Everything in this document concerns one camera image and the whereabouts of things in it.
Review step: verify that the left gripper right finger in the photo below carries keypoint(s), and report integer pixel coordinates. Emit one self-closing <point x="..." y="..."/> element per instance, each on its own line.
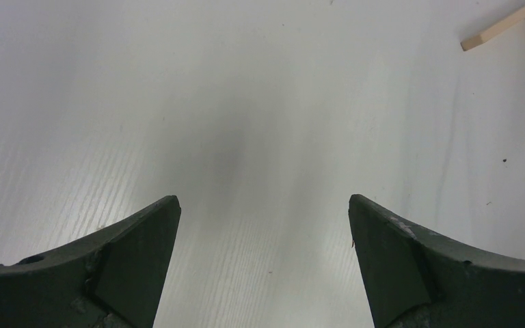
<point x="415" y="277"/>

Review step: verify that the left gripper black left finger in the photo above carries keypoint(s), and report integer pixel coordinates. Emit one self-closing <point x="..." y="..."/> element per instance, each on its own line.
<point x="113" y="277"/>

